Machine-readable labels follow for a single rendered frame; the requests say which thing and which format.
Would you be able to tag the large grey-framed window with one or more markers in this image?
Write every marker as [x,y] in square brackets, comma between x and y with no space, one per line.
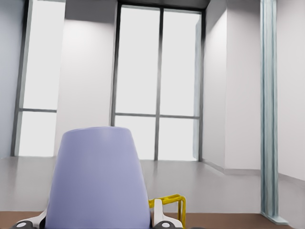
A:
[157,83]

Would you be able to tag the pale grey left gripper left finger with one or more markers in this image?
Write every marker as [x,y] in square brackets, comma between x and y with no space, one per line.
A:
[33,220]

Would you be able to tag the silver frame post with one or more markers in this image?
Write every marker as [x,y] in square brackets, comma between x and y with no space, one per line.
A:
[269,114]

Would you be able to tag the lavender blue cup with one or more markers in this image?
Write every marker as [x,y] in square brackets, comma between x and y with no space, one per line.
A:
[97,181]

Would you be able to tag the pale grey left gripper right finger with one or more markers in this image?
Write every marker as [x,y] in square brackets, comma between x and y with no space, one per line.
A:
[160,214]

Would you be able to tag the narrow grey-framed window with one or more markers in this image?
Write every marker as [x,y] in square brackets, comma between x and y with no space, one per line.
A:
[38,81]

